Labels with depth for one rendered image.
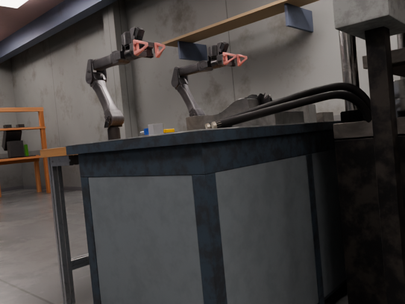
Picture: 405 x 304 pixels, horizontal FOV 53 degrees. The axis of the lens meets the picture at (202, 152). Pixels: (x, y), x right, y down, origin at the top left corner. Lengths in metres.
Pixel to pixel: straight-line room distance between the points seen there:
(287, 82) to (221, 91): 1.00
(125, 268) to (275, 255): 0.53
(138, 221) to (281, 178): 0.53
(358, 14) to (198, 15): 4.55
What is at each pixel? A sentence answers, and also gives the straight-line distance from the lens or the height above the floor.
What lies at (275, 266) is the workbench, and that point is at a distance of 1.48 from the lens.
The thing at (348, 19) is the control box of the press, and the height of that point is 1.09.
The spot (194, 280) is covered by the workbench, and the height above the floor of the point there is 0.36.
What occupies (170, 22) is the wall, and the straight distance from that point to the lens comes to 6.19.
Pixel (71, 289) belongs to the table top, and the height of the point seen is 0.10.
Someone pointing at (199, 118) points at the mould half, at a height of 0.87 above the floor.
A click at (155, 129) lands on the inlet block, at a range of 1.65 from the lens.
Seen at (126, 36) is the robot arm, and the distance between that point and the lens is 1.97.
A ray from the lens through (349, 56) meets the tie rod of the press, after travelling 1.71.
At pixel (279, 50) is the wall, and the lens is 4.88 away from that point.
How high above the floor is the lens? 0.77
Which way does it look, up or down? 2 degrees down
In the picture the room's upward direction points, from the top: 5 degrees counter-clockwise
